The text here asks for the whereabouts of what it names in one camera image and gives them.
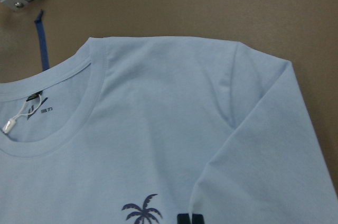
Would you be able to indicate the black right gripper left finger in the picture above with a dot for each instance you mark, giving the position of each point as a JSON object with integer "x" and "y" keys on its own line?
{"x": 183, "y": 218}

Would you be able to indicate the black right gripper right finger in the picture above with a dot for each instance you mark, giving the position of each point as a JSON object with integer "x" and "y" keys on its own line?
{"x": 197, "y": 219}

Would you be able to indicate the light blue t-shirt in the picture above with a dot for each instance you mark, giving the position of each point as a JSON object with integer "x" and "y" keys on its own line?
{"x": 138, "y": 130}

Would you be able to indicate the white hang tag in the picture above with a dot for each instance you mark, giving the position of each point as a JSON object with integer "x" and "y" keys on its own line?
{"x": 12, "y": 121}

